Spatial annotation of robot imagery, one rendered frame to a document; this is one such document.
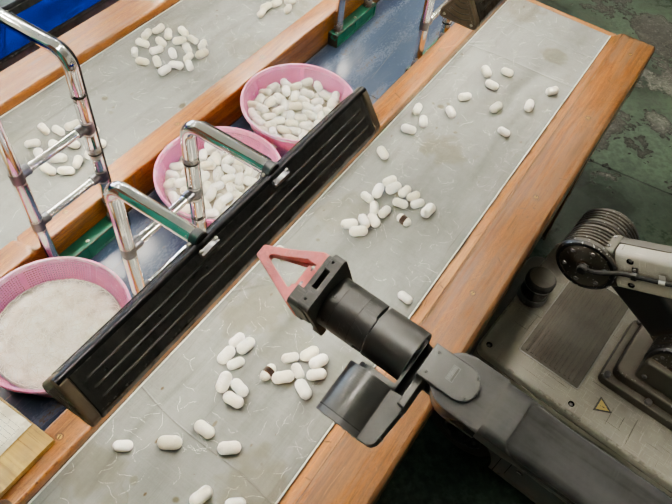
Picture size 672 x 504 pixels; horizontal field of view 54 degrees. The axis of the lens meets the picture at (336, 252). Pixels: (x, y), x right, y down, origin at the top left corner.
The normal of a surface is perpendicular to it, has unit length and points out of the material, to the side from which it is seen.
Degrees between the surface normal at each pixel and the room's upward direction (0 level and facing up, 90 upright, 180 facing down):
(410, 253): 0
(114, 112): 0
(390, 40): 0
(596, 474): 17
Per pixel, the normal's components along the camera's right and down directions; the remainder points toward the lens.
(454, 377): -0.13, -0.35
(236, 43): 0.08, -0.59
